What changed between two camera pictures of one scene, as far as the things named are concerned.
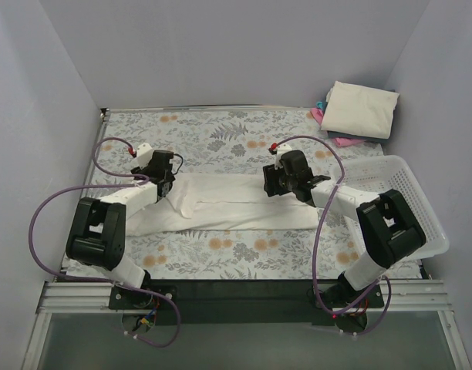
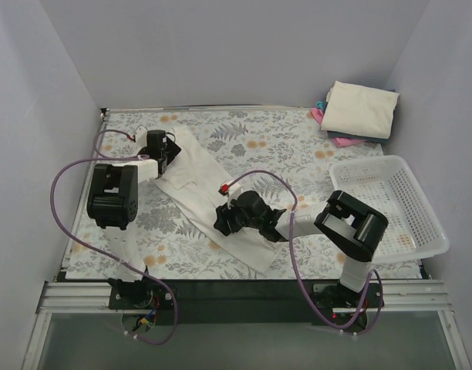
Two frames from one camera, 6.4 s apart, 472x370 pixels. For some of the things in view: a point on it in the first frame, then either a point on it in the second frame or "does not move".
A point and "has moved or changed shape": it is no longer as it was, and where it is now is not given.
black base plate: (230, 302) does not move
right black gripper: (270, 181) → (226, 220)
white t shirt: (221, 203) has moved or changed shape
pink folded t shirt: (319, 115) does not move
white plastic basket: (376, 175) does not move
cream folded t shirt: (359, 109) does not move
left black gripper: (144, 172) → (170, 150)
